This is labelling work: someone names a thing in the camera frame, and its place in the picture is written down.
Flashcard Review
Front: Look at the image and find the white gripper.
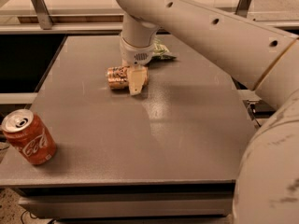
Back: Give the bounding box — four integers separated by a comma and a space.
120, 38, 154, 96

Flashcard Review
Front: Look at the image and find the green chip bag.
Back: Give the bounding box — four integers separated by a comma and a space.
151, 37, 176, 61

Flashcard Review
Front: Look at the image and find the right metal bracket post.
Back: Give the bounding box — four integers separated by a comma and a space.
235, 0, 252, 18

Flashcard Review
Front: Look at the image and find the metal bracket post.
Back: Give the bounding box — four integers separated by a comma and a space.
235, 0, 252, 18
31, 0, 53, 30

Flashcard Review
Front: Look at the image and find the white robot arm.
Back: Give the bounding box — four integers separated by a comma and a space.
116, 0, 299, 224

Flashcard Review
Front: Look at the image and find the orange soda can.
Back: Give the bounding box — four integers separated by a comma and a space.
106, 65, 150, 91

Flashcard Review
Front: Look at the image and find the left metal bracket post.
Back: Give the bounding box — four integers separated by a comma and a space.
31, 0, 53, 30

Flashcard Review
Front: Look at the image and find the red Coca-Cola can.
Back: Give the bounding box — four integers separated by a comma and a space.
1, 109, 57, 165

